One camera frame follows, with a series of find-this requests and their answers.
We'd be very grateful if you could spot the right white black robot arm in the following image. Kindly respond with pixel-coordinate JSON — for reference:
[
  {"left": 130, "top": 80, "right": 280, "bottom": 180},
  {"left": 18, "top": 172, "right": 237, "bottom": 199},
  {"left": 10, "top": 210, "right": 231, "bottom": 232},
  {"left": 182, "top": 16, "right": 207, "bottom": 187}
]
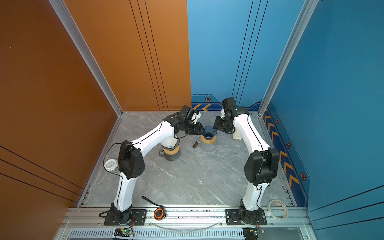
[{"left": 214, "top": 97, "right": 279, "bottom": 225}]

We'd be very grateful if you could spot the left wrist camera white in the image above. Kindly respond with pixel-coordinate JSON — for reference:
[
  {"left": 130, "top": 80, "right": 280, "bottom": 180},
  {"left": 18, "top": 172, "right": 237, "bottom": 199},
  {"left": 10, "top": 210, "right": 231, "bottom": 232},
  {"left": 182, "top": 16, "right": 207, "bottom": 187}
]
[{"left": 191, "top": 109, "right": 201, "bottom": 124}]

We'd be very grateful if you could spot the circuit board right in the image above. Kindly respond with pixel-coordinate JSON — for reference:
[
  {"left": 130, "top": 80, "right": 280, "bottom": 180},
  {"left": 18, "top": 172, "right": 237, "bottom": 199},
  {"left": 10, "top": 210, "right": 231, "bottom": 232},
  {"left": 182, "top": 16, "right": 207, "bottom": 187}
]
[{"left": 243, "top": 228, "right": 265, "bottom": 240}]

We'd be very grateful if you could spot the green circuit board left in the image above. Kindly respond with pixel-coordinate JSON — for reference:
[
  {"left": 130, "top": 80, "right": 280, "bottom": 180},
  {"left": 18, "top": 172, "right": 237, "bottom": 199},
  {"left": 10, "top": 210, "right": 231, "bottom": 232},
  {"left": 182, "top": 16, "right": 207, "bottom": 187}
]
[{"left": 114, "top": 228, "right": 134, "bottom": 240}]

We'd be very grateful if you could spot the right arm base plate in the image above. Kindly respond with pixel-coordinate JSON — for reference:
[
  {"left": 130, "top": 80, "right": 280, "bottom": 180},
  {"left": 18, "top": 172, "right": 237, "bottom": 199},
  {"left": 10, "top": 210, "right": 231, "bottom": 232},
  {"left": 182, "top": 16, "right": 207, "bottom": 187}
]
[{"left": 225, "top": 209, "right": 268, "bottom": 226}]

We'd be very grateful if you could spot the clear glass server wooden handle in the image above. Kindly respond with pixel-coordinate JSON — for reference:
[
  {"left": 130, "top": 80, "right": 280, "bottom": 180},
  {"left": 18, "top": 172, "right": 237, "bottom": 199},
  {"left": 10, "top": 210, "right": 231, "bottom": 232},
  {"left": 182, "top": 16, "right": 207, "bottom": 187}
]
[{"left": 192, "top": 138, "right": 216, "bottom": 153}]

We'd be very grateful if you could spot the white paper coffee filter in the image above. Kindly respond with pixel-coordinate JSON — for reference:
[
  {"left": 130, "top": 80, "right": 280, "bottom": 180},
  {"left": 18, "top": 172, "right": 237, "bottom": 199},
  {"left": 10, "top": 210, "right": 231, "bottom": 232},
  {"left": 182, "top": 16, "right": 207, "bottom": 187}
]
[{"left": 160, "top": 136, "right": 180, "bottom": 150}]

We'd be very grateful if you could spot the clear tape roll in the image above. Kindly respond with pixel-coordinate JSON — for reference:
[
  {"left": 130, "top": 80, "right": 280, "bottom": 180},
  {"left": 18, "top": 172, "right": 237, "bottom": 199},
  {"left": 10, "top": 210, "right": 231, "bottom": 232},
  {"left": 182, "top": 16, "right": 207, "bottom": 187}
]
[{"left": 267, "top": 199, "right": 289, "bottom": 221}]

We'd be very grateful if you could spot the grey glass carafe mug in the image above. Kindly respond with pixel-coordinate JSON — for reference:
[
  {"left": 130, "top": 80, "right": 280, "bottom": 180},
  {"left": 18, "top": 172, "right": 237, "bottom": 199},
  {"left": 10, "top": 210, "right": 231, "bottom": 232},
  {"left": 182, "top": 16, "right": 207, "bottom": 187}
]
[{"left": 159, "top": 150, "right": 181, "bottom": 162}]

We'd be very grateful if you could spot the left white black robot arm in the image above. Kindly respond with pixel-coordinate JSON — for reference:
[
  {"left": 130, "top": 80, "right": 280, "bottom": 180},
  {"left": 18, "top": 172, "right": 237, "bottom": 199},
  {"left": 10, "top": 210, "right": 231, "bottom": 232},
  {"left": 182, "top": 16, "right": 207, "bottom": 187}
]
[{"left": 99, "top": 106, "right": 205, "bottom": 226}]

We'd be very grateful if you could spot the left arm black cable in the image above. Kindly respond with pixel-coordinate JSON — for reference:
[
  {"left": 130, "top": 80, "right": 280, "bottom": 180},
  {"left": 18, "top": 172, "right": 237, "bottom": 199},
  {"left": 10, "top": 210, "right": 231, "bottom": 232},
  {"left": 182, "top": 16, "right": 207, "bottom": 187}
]
[{"left": 102, "top": 142, "right": 133, "bottom": 181}]

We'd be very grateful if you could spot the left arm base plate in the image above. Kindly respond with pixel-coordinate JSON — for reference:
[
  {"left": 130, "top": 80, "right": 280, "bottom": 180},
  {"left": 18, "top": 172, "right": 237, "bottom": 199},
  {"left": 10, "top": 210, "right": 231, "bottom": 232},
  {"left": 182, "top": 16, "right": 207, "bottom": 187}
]
[{"left": 104, "top": 209, "right": 147, "bottom": 227}]

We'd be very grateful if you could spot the aluminium rail front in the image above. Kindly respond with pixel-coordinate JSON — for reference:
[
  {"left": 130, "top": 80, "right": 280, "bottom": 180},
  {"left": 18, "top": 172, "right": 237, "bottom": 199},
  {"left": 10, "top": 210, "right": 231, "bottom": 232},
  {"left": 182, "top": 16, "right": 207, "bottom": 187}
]
[{"left": 60, "top": 206, "right": 312, "bottom": 230}]

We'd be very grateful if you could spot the orange black tape measure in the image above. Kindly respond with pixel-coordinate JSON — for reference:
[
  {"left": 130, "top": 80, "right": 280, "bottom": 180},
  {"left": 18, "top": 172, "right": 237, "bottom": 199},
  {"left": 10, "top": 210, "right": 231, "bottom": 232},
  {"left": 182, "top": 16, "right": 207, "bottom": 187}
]
[{"left": 141, "top": 196, "right": 167, "bottom": 221}]

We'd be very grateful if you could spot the wooden ring holder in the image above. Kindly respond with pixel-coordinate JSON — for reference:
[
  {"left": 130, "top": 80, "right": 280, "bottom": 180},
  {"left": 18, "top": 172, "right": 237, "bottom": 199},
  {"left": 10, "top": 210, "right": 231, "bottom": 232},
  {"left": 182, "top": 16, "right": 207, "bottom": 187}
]
[
  {"left": 201, "top": 135, "right": 217, "bottom": 144},
  {"left": 162, "top": 145, "right": 180, "bottom": 155}
]

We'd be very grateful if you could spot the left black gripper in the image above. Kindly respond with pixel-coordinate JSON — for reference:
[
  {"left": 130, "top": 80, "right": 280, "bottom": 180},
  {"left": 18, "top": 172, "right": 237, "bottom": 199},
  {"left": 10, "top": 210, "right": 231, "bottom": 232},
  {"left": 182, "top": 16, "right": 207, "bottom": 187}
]
[{"left": 183, "top": 121, "right": 207, "bottom": 135}]

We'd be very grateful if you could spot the blue ribbed dripper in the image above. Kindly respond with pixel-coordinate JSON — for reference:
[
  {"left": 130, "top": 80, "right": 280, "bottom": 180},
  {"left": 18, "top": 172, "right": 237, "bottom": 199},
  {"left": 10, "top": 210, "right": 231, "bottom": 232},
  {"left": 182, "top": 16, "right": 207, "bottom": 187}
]
[{"left": 203, "top": 125, "right": 217, "bottom": 138}]

